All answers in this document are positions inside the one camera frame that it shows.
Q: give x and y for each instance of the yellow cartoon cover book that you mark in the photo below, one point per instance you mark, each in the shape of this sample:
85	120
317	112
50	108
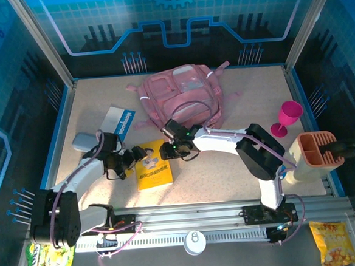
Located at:
154	171

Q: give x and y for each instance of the white blue notebook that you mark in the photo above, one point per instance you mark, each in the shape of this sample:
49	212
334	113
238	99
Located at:
115	120

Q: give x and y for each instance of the grey pencil case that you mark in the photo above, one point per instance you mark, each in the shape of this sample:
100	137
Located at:
83	141

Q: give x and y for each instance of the pink student backpack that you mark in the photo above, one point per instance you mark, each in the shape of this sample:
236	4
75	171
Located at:
184	93

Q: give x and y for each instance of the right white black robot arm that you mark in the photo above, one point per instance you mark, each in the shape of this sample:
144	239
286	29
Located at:
226	140

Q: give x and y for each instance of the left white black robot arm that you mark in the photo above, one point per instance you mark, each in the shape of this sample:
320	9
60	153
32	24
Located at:
77	182

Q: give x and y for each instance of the green yellow candy bag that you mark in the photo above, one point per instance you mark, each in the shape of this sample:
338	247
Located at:
49	260

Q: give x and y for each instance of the yellow snack bag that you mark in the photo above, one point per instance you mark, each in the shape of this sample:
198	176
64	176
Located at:
334	243

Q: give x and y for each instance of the white round can lid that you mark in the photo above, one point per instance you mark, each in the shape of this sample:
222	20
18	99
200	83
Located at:
195	242

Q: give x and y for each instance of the magenta plastic goblet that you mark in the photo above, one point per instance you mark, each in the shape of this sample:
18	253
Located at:
290	110

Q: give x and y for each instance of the orange cream utensil holder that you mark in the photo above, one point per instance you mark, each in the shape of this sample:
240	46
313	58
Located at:
312	148

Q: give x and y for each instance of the black tool in holder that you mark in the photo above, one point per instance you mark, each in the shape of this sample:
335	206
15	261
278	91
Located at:
346	148

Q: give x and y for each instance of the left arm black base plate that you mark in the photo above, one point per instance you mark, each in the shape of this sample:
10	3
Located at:
126	222

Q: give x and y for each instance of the aluminium mounting rail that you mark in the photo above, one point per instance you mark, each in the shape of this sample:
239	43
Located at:
186	214

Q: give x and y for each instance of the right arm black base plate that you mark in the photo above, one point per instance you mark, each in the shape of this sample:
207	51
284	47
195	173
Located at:
253	216

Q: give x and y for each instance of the aluminium frame post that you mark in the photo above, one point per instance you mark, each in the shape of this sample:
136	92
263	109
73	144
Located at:
305	23
41	42

